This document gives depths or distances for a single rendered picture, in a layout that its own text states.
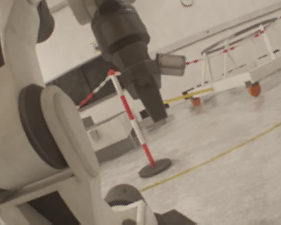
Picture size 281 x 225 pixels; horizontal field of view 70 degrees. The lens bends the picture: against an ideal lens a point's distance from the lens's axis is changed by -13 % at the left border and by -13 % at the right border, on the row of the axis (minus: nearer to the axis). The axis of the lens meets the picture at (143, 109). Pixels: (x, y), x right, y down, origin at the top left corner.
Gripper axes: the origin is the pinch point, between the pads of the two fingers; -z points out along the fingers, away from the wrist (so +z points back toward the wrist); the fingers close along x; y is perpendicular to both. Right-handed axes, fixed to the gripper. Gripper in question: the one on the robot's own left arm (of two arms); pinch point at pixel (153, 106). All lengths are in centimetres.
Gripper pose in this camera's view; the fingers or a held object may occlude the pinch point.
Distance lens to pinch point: 36.5
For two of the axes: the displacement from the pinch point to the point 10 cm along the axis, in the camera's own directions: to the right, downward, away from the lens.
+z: -4.0, -9.0, 1.6
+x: -0.9, -1.4, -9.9
